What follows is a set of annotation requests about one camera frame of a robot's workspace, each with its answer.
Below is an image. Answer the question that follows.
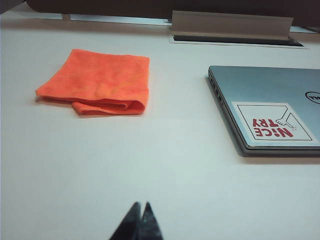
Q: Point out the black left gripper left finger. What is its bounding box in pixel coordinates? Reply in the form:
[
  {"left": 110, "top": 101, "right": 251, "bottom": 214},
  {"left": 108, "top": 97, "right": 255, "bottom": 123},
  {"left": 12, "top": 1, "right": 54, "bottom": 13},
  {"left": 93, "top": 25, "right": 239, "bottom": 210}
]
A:
[{"left": 108, "top": 201, "right": 142, "bottom": 240}]

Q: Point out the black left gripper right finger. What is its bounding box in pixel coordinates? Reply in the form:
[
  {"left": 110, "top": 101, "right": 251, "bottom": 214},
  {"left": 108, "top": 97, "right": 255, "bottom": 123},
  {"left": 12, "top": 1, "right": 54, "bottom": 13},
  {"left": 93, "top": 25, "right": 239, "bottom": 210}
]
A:
[{"left": 140, "top": 201, "right": 165, "bottom": 240}]

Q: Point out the orange microfibre rag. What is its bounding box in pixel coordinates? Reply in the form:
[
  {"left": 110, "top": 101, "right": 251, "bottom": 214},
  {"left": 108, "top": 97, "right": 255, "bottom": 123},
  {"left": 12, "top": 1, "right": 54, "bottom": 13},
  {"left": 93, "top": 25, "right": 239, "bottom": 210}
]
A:
[{"left": 34, "top": 48, "right": 151, "bottom": 118}]

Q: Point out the silver Dell laptop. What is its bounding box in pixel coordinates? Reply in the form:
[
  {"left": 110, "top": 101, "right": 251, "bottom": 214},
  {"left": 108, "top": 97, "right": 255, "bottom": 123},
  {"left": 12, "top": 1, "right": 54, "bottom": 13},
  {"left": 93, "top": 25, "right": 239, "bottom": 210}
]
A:
[{"left": 207, "top": 65, "right": 320, "bottom": 158}]

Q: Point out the white Nice Try sticker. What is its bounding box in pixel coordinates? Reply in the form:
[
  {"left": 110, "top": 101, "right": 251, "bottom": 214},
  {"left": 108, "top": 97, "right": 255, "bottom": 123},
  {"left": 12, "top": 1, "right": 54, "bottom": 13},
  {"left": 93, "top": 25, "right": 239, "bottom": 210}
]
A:
[{"left": 230, "top": 101, "right": 320, "bottom": 148}]

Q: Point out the grey fabric desk partition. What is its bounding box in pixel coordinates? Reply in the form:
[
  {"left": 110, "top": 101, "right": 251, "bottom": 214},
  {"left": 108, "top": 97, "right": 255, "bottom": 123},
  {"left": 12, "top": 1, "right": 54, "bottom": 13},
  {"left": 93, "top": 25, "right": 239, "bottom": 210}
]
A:
[{"left": 0, "top": 0, "right": 320, "bottom": 28}]

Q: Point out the silver cable tray flap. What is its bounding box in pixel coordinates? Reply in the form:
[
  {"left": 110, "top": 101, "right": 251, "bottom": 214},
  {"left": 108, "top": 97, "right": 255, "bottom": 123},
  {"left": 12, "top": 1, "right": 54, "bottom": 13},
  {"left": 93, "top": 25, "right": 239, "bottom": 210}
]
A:
[{"left": 171, "top": 10, "right": 293, "bottom": 41}]

